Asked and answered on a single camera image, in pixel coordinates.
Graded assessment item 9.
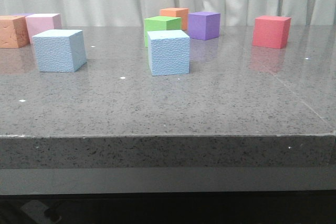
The light blue foam block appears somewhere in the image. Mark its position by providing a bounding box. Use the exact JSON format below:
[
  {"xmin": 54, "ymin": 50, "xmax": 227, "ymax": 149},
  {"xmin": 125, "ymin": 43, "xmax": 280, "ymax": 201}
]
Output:
[
  {"xmin": 147, "ymin": 30, "xmax": 190, "ymax": 76},
  {"xmin": 33, "ymin": 29, "xmax": 87, "ymax": 72}
]

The green foam block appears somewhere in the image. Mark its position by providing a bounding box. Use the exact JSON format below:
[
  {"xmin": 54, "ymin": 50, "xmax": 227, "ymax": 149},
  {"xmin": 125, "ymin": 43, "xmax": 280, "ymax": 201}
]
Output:
[{"xmin": 144, "ymin": 16, "xmax": 182, "ymax": 47}]

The purple foam block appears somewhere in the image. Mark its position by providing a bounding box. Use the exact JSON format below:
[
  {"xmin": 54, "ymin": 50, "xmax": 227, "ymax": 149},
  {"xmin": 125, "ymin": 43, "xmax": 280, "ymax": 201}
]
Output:
[{"xmin": 187, "ymin": 12, "xmax": 220, "ymax": 40}]

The red foam block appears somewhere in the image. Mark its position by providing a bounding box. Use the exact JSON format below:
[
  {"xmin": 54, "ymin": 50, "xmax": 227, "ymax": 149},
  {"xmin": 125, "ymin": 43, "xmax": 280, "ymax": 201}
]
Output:
[{"xmin": 252, "ymin": 15, "xmax": 291, "ymax": 49}]

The pink foam block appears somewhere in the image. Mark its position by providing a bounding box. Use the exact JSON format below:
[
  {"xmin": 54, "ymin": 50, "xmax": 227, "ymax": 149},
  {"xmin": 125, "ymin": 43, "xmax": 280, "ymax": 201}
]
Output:
[{"xmin": 25, "ymin": 13, "xmax": 62, "ymax": 44}]

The lavender foam block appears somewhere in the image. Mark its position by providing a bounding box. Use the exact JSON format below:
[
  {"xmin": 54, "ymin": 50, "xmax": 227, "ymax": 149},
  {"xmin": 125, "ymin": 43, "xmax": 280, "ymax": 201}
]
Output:
[{"xmin": 11, "ymin": 13, "xmax": 34, "ymax": 17}]

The dented orange foam block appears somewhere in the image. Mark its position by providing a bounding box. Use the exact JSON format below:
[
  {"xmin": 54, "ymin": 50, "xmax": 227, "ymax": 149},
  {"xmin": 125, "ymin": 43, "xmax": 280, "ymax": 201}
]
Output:
[{"xmin": 0, "ymin": 15, "xmax": 29, "ymax": 48}]

